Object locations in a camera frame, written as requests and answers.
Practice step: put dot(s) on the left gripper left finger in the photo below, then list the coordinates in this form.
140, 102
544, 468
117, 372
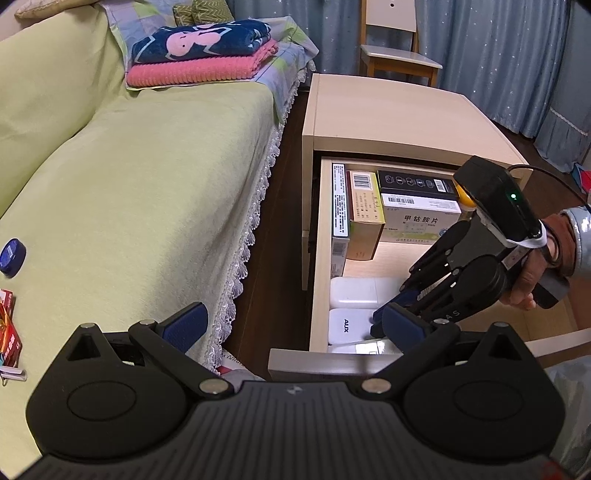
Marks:
166, 344

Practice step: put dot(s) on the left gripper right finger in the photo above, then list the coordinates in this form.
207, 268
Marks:
421, 344

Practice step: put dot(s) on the drawer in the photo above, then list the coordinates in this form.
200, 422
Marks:
317, 363

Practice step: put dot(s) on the white remote in drawer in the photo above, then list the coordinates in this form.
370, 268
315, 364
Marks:
363, 292

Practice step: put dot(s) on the black box in drawer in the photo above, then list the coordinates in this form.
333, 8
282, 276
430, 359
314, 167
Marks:
404, 183

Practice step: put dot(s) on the person right hand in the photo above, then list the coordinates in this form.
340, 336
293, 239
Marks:
567, 251

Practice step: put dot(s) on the yellow round object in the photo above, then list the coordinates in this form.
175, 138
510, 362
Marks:
464, 198

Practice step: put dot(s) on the white AUX remote control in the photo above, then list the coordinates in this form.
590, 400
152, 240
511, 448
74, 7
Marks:
349, 325

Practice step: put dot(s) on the white medicine box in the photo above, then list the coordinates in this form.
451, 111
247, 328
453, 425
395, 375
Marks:
417, 220

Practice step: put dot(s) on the yellow green medicine box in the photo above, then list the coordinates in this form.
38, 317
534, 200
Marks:
366, 215

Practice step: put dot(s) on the thin white blue box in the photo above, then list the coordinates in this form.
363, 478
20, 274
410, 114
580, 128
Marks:
340, 219

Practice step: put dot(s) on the green sofa cover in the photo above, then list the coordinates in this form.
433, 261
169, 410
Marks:
130, 205

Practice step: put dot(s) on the red battery blister card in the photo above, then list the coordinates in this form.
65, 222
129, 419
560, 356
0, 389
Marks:
11, 344

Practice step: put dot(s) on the beige nightstand cabinet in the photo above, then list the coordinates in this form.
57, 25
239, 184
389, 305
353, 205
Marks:
366, 117

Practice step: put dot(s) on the blue round tin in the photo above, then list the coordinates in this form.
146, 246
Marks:
12, 257

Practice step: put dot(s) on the blue starry curtain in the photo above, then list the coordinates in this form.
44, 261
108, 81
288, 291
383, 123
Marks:
525, 64

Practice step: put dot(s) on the wooden chair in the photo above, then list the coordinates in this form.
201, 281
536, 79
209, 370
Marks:
389, 42

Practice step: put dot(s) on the plaid blue sofa throw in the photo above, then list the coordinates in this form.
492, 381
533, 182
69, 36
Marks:
131, 21

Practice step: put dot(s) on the navy pink folded blanket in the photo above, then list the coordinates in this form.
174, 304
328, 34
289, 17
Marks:
183, 43

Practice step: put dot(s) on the green patterned cushion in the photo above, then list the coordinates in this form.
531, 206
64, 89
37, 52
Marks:
200, 12

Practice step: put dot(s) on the beige pillow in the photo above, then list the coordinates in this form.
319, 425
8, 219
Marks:
43, 9

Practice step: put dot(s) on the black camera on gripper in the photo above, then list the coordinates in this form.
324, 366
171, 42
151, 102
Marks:
501, 202

